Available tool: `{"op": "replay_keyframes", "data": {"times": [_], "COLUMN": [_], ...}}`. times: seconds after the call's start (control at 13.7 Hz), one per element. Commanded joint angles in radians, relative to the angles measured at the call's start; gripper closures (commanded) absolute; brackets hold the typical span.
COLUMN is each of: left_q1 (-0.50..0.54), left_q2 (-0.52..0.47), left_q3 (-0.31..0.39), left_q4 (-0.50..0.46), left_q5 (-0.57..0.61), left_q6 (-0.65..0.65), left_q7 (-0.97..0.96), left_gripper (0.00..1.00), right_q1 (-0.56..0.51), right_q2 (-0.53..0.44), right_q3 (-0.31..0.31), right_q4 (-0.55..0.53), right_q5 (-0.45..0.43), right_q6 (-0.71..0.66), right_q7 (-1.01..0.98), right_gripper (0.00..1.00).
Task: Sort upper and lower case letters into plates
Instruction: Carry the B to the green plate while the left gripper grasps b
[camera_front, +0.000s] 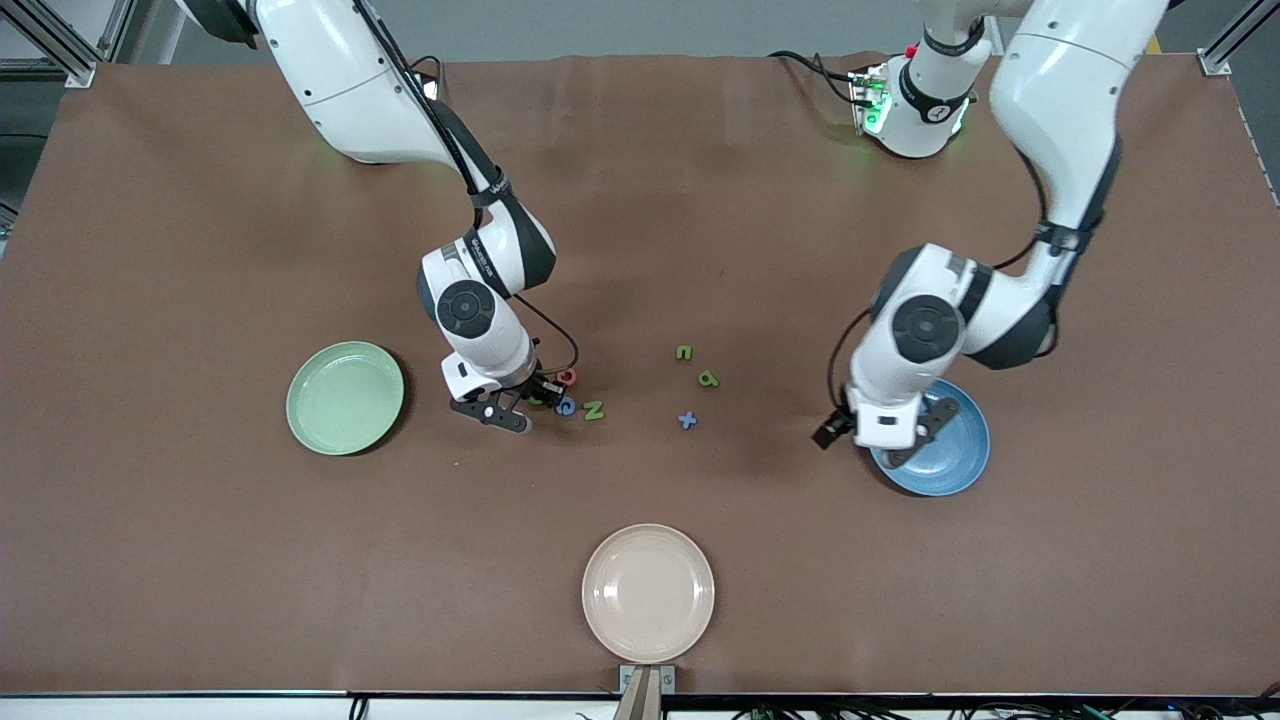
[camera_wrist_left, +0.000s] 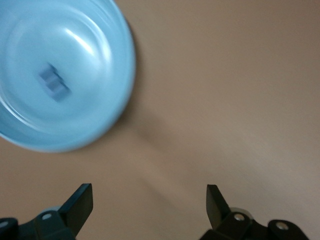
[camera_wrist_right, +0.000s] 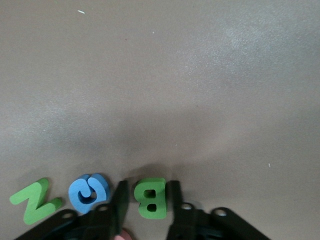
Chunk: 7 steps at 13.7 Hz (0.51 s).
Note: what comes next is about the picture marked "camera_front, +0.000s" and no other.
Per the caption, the blue plate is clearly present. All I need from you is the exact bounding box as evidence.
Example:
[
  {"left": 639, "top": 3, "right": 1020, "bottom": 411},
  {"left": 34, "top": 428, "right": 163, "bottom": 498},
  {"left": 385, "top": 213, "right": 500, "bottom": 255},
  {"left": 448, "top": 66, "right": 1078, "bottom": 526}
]
[{"left": 866, "top": 376, "right": 992, "bottom": 498}]

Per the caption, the light green plate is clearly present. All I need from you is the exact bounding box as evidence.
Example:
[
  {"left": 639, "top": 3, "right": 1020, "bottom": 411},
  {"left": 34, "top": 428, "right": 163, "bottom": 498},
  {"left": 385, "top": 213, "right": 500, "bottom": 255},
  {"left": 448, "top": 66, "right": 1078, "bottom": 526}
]
[{"left": 285, "top": 341, "right": 406, "bottom": 458}]

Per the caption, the beige plate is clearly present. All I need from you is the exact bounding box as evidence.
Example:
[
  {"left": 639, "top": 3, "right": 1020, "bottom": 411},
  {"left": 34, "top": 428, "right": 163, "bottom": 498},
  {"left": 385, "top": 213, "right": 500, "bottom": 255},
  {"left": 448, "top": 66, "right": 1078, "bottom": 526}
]
[{"left": 581, "top": 523, "right": 717, "bottom": 665}]

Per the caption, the brown table cover mat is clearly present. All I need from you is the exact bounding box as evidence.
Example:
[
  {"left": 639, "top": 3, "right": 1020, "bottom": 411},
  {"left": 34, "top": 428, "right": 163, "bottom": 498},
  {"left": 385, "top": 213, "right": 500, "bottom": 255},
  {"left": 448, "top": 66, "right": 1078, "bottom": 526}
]
[{"left": 0, "top": 50, "right": 1280, "bottom": 698}]

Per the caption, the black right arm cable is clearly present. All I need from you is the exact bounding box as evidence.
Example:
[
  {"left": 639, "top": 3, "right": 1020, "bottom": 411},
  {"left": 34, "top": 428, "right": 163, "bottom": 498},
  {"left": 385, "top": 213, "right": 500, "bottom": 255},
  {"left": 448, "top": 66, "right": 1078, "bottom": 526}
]
[{"left": 350, "top": 0, "right": 581, "bottom": 376}]

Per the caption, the black floor cable bundle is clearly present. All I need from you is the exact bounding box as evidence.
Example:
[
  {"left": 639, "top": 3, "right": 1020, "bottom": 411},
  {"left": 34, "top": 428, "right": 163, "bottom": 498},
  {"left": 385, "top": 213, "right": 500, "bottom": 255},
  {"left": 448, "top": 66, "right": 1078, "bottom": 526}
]
[{"left": 730, "top": 700, "right": 1280, "bottom": 720}]

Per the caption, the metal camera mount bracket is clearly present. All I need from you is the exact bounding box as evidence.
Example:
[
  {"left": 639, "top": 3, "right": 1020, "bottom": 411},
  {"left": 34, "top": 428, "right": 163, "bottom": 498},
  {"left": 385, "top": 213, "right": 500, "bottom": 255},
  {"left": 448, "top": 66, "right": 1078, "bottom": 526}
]
[{"left": 616, "top": 664, "right": 677, "bottom": 720}]

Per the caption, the aluminium frame post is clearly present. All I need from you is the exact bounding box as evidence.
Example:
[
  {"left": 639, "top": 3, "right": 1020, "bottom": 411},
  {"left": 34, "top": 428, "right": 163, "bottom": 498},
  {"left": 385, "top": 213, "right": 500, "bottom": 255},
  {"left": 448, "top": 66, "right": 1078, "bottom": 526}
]
[
  {"left": 0, "top": 0, "right": 136, "bottom": 89},
  {"left": 1197, "top": 0, "right": 1280, "bottom": 77}
]

